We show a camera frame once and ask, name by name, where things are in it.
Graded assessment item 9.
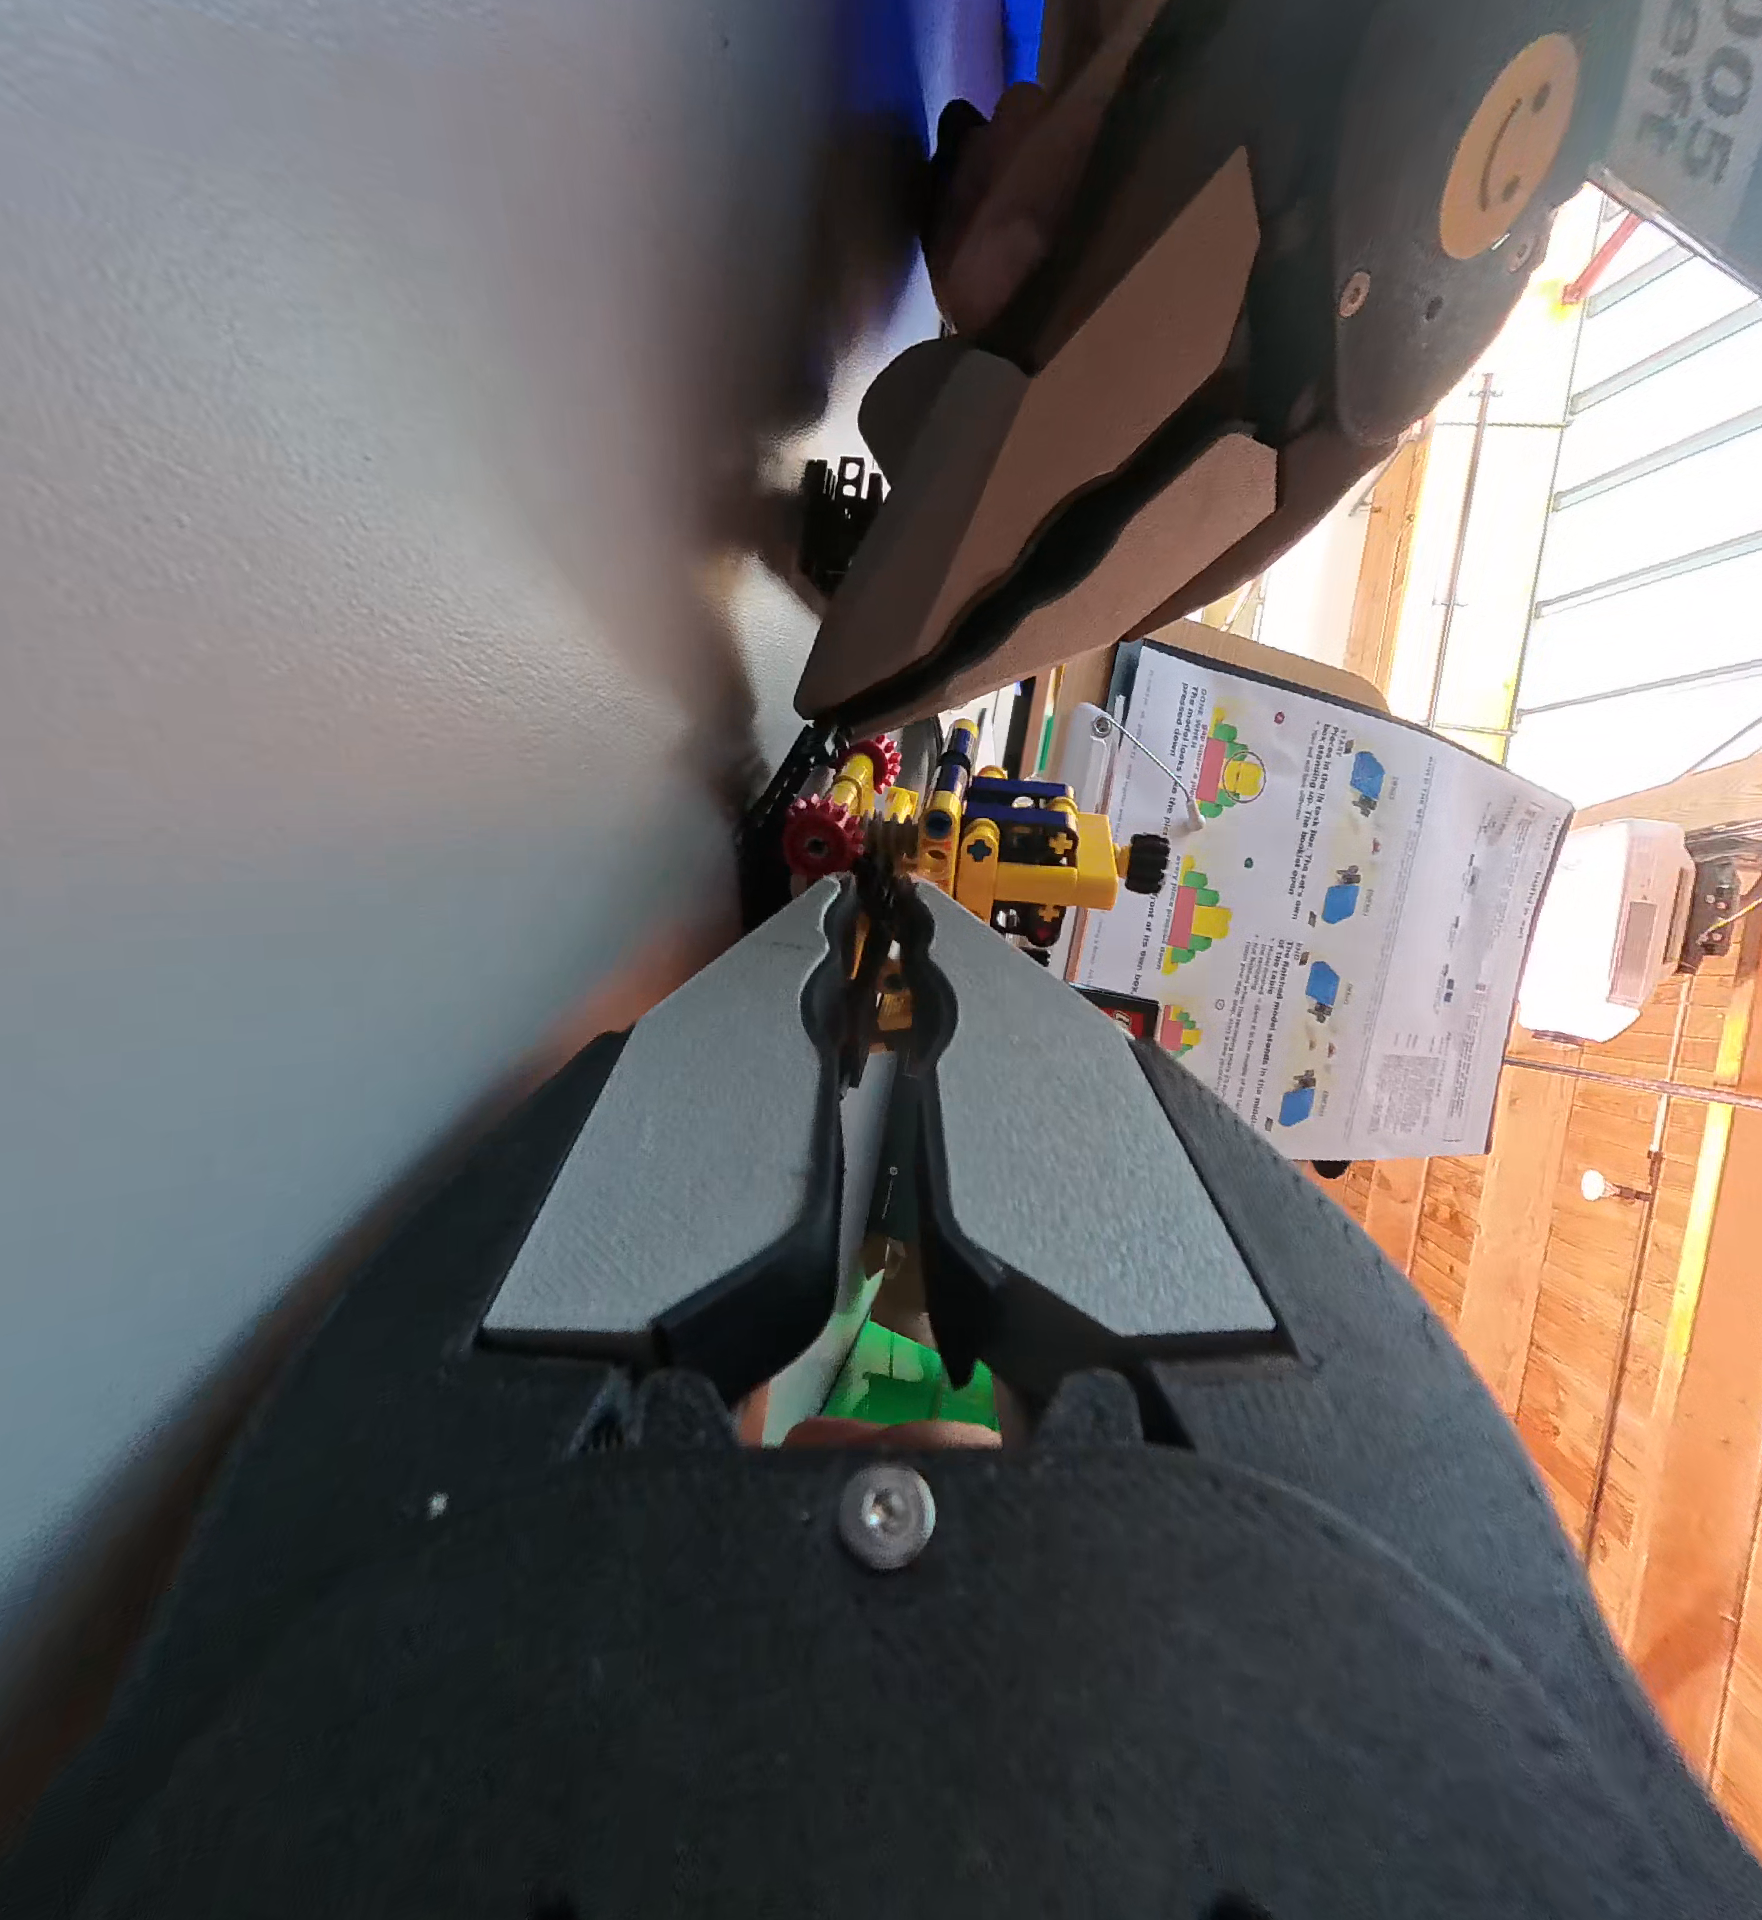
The green plastic bin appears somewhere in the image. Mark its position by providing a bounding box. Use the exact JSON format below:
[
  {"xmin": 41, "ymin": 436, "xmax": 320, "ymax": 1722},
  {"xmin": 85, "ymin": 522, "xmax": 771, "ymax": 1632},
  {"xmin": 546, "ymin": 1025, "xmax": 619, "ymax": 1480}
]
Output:
[{"xmin": 821, "ymin": 1266, "xmax": 1003, "ymax": 1429}]

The large window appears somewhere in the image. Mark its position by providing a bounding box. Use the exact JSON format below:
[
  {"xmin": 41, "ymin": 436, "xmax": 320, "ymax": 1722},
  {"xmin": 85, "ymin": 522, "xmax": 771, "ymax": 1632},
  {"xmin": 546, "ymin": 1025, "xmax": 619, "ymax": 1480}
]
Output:
[{"xmin": 1255, "ymin": 188, "xmax": 1762, "ymax": 814}]

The printed instruction sheet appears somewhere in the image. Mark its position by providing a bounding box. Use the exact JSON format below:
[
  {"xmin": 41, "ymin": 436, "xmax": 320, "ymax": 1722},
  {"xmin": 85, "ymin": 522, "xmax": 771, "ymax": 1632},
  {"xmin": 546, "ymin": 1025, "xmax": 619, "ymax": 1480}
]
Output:
[{"xmin": 1068, "ymin": 642, "xmax": 1577, "ymax": 1165}]

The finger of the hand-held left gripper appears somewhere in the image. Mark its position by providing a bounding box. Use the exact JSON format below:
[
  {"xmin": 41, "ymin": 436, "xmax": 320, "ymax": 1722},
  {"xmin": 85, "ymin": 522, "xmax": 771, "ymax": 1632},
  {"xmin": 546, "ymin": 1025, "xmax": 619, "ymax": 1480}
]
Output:
[
  {"xmin": 938, "ymin": 432, "xmax": 1284, "ymax": 701},
  {"xmin": 795, "ymin": 148, "xmax": 1263, "ymax": 722}
]

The yellow lego bulldozer model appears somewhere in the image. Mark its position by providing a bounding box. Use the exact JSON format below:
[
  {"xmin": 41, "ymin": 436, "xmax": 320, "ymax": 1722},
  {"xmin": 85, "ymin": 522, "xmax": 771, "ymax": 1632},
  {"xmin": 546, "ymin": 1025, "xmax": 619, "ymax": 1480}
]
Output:
[{"xmin": 738, "ymin": 721, "xmax": 1176, "ymax": 1053}]

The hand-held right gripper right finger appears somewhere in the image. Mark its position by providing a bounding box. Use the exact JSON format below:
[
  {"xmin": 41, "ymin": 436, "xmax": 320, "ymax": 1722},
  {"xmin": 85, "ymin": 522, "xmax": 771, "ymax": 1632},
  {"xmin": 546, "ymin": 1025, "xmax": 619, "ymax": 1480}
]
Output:
[{"xmin": 916, "ymin": 891, "xmax": 1276, "ymax": 1392}]

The person's left hand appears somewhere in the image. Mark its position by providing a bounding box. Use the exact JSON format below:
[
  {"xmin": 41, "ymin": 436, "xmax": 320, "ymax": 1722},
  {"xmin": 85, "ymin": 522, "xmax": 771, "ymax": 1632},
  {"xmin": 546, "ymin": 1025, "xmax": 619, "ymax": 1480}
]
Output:
[{"xmin": 929, "ymin": 0, "xmax": 1201, "ymax": 371}]

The blue plastic bin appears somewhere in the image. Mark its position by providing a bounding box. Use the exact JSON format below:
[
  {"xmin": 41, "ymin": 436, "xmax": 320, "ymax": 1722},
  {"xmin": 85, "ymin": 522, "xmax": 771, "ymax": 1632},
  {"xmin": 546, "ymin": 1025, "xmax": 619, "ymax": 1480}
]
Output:
[{"xmin": 843, "ymin": 0, "xmax": 1048, "ymax": 168}]

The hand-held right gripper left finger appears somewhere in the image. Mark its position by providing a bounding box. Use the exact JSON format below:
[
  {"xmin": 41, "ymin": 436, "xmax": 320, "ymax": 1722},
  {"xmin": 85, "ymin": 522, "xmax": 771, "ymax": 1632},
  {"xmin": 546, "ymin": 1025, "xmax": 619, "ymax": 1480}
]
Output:
[{"xmin": 479, "ymin": 873, "xmax": 848, "ymax": 1400}]

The white wall device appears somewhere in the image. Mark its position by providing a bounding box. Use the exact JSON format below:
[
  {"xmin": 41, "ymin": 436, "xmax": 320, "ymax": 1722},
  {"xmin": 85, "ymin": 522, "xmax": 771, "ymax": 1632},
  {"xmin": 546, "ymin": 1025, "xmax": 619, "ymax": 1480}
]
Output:
[{"xmin": 1514, "ymin": 818, "xmax": 1700, "ymax": 1047}]

